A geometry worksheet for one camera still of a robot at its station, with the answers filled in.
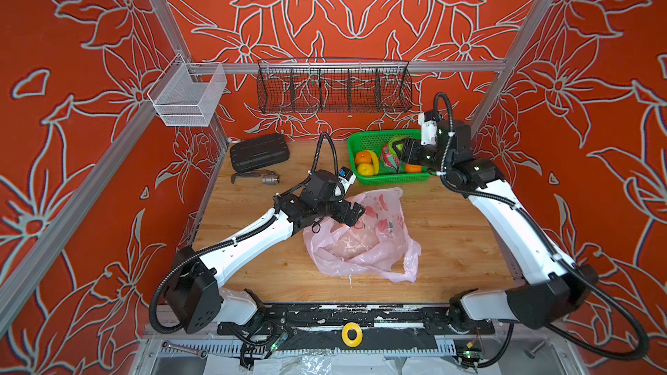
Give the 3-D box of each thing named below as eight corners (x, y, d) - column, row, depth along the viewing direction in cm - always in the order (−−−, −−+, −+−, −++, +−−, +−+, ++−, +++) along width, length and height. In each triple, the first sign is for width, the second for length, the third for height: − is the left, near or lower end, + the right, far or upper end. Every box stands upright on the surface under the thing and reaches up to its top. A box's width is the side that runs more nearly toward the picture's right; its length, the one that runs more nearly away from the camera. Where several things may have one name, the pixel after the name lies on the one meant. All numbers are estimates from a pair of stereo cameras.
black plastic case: (237, 176, 109) (232, 166, 104) (233, 150, 119) (228, 140, 114) (292, 161, 114) (290, 151, 110) (283, 137, 124) (281, 128, 119)
